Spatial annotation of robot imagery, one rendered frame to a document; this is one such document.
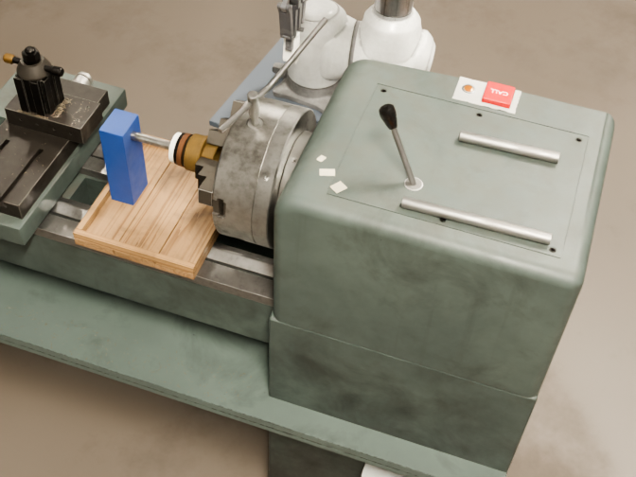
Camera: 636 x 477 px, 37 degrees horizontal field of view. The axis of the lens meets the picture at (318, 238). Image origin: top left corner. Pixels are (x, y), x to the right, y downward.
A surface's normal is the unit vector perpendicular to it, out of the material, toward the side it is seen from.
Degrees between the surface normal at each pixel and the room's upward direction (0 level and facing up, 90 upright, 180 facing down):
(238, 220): 87
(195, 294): 90
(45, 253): 90
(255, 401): 0
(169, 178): 0
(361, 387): 90
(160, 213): 0
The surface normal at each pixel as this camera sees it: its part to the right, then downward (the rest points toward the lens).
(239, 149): -0.13, -0.20
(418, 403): -0.32, 0.71
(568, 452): 0.04, -0.65
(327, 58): -0.11, 0.68
